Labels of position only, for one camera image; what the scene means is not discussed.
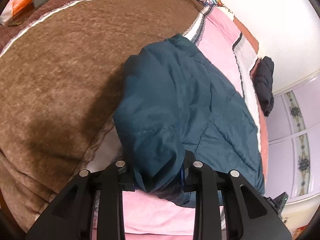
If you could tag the black folded puffer jacket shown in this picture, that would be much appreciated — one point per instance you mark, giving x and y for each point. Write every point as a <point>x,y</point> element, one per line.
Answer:
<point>263,82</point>

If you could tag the white wardrobe with floral trim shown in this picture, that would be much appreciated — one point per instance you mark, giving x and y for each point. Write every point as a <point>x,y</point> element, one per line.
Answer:
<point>293,152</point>

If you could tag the black smartphone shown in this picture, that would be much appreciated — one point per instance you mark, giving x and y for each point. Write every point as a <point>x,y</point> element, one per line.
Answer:
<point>19,18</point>

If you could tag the striped patchwork bed blanket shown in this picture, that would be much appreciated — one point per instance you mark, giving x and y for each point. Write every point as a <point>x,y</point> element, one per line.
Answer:
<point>61,81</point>

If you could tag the orange white tissue pack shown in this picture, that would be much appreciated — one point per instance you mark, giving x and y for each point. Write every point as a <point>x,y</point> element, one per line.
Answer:
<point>12,8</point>

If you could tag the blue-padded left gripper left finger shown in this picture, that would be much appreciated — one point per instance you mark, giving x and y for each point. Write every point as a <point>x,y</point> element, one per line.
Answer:
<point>126,179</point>

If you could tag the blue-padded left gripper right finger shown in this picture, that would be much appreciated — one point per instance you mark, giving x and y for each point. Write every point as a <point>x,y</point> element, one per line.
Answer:
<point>189,179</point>

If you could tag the teal quilted puffer jacket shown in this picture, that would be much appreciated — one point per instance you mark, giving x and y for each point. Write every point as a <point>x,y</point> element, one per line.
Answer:
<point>174,101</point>

